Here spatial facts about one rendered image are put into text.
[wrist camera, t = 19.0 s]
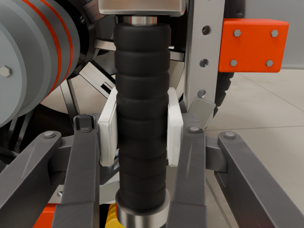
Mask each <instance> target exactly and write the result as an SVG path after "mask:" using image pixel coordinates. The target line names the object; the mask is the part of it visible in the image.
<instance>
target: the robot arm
mask: <svg viewBox="0 0 304 228"><path fill-rule="evenodd" d="M117 93H118V92H117V90H116V87H114V88H113V89H112V91H111V93H110V95H109V97H108V100H107V102H106V104H105V107H104V109H103V111H102V113H92V114H80V115H77V116H75V117H74V118H73V121H74V130H75V132H74V135H72V136H68V137H62V135H61V133H60V132H58V131H46V132H43V133H41V134H39V135H38V136H37V137H36V138H35V139H34V140H33V141H32V142H31V143H30V144H29V145H28V146H27V147H26V148H25V149H24V150H23V151H22V152H21V153H20V154H19V155H18V156H17V157H16V158H15V159H14V160H13V161H12V162H11V163H10V164H9V165H8V166H7V167H6V168H5V169H4V170H3V171H2V172H1V173H0V228H33V226H34V225H35V223H36V221H37V220H38V218H39V216H40V215H41V213H42V212H43V210H44V208H45V207H46V205H47V204H48V202H49V200H50V199H51V197H52V195H53V194H54V192H55V190H56V189H57V187H58V186H59V184H60V182H61V181H62V179H63V177H64V176H65V174H66V178H65V183H64V187H63V192H62V198H61V203H60V204H57V205H56V207H55V211H54V216H53V220H52V225H51V228H100V164H101V165H102V166H111V165H113V162H114V157H115V153H116V149H117V145H118V133H119V130H118V122H117V116H118V111H117V104H116V95H117ZM167 93H168V95H169V104H168V110H167V131H166V133H167V151H168V162H169V165H170V166H171V167H177V172H176V179H175V185H174V190H173V197H172V201H170V206H169V212H168V217H167V223H166V228H207V206H206V183H205V169H209V170H213V171H214V175H215V177H216V179H217V182H218V184H219V186H220V188H221V190H222V192H223V195H224V197H225V199H226V201H227V203H228V205H229V207H230V209H231V211H232V213H233V216H234V218H235V220H236V222H237V224H238V226H239V228H304V215H303V214H302V213H301V211H300V210H299V209H298V207H297V206H296V205H295V204H294V202H293V201H292V200H291V199H290V197H289V196H288V195H287V194H286V192H285V191H284V190H283V189H282V187H281V186H280V185H279V184H278V182H277V181H276V180H275V179H274V177H273V176H272V175H271V173H270V172H269V171H268V170H267V169H266V167H265V166H264V165H263V164H262V162H261V161H260V160H259V158H258V157H257V156H256V155H255V153H254V152H253V151H252V150H251V148H250V147H249V146H248V145H247V144H246V142H245V141H244V140H243V138H242V137H241V136H240V135H239V134H237V133H235V132H230V131H229V132H221V133H219V134H218V138H214V137H210V136H207V135H205V130H204V129H202V128H200V125H199V122H198V120H197V117H196V116H195V115H194V114H193V113H181V110H180V107H179V102H178V98H177V94H176V90H175V89H174V87H169V90H168V91H167ZM99 158H100V162H99ZM66 170H67V171H66Z"/></svg>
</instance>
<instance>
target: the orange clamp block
mask: <svg viewBox="0 0 304 228"><path fill-rule="evenodd" d="M288 29H289V23H288V22H285V21H279V20H273V19H235V18H223V25H222V35H221V44H220V53H219V62H218V71H219V72H257V73H278V72H280V70H281V65H282V60H283V55H284V50H285V43H286V39H287V34H288Z"/></svg>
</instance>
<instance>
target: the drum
mask: <svg viewBox="0 0 304 228"><path fill-rule="evenodd" d="M79 56H80V39H79V35H78V31H77V29H76V26H75V24H74V22H73V20H72V18H71V17H70V16H69V14H68V13H67V12H66V11H65V10H64V8H63V7H62V6H60V5H59V4H58V3H57V2H56V1H54V0H0V127H2V126H4V125H5V124H7V123H8V122H9V121H11V120H12V119H14V118H17V117H20V116H22V115H24V114H26V113H28V112H29V111H31V110H32V109H34V108H35V107H36V106H37V105H38V104H39V103H41V102H42V101H43V100H44V99H45V98H46V97H47V96H48V95H49V94H50V93H51V92H53V91H54V90H55V89H56V88H57V87H58V86H59V85H60V84H61V83H62V82H63V81H64V80H66V79H67V78H68V77H69V76H70V75H71V73H72V72H73V71H74V69H75V67H76V65H77V63H78V60H79Z"/></svg>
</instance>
